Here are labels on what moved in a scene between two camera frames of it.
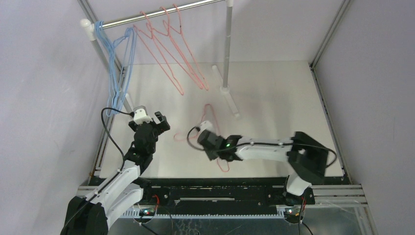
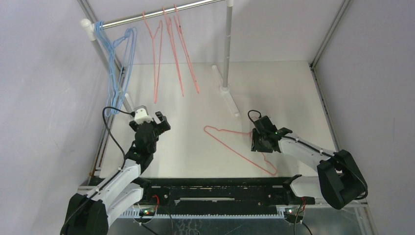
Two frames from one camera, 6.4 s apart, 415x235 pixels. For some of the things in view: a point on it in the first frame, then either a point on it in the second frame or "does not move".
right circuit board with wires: [292, 214] does not move
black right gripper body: [204, 138] -> [257, 142]
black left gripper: [164, 126] does not move
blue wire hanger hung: [114, 99] does not move
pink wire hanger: [179, 137] -> [276, 172]
